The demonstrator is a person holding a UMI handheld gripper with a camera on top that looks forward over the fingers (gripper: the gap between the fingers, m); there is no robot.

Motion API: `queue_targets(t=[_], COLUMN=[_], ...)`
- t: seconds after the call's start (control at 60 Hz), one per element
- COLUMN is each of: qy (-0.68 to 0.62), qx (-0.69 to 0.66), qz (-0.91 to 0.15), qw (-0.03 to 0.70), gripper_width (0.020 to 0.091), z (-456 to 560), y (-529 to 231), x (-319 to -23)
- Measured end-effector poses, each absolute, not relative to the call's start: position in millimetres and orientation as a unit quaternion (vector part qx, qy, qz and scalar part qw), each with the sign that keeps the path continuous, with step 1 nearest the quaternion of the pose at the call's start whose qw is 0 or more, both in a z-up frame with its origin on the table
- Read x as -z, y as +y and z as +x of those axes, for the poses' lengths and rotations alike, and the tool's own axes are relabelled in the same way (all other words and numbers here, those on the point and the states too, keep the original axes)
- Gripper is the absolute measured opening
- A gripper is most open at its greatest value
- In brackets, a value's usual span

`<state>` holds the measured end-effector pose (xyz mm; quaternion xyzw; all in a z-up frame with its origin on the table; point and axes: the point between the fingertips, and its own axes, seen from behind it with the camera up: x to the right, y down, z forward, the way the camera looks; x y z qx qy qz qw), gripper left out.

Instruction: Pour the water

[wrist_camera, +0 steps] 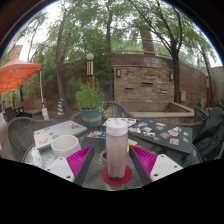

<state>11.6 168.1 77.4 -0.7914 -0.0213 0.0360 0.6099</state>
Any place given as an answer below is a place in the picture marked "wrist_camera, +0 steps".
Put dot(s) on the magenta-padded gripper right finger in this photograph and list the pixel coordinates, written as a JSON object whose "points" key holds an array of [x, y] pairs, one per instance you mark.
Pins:
{"points": [[146, 160]]}

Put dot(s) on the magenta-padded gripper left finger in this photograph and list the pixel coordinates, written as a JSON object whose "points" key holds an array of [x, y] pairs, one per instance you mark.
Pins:
{"points": [[78, 161]]}

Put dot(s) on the translucent white-capped drink bottle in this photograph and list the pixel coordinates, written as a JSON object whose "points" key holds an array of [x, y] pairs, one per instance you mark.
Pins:
{"points": [[116, 153]]}

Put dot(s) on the white ceramic mug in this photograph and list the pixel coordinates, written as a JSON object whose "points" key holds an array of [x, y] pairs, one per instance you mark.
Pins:
{"points": [[65, 146]]}

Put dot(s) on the yellow card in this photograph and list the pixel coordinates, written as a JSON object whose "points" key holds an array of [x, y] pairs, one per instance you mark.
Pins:
{"points": [[132, 142]]}

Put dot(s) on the black laptop with stickers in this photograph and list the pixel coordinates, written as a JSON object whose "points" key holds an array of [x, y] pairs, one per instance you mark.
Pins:
{"points": [[163, 135]]}

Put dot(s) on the colourful sticker sheet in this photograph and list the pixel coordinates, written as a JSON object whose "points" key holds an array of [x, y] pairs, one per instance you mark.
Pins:
{"points": [[96, 134]]}

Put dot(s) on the silver laptop with stickers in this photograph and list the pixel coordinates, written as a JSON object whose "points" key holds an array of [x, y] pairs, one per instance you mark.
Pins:
{"points": [[56, 131]]}

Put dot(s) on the white printed booklet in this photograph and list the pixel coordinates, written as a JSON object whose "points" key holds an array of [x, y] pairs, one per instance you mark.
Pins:
{"points": [[110, 120]]}

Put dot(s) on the striped traffic cone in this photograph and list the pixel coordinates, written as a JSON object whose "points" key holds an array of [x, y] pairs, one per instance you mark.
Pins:
{"points": [[60, 107]]}

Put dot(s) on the potted green plant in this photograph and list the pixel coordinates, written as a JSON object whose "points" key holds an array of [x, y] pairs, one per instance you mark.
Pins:
{"points": [[90, 100]]}

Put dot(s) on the black jacket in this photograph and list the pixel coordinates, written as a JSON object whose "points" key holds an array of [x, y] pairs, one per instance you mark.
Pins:
{"points": [[210, 133]]}

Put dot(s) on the group of dark patio chairs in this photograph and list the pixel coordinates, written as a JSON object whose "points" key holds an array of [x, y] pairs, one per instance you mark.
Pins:
{"points": [[11, 113]]}

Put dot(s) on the orange canopy tent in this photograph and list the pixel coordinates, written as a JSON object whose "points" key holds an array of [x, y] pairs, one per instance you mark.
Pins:
{"points": [[16, 75]]}

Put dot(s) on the grey wall box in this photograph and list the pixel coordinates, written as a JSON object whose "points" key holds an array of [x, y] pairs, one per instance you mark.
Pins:
{"points": [[183, 96]]}

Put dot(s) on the wall lamp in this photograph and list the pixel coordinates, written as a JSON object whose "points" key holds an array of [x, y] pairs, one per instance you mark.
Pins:
{"points": [[171, 76], [118, 73]]}

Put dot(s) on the globe-topped lamp post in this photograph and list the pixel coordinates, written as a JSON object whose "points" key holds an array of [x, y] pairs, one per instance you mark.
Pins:
{"points": [[90, 68]]}

